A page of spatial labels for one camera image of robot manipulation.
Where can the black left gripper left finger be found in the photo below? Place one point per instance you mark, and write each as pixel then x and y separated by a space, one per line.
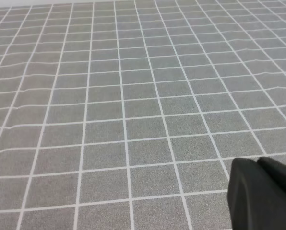
pixel 254 199

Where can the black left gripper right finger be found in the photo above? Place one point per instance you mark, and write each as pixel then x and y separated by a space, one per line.
pixel 275 169

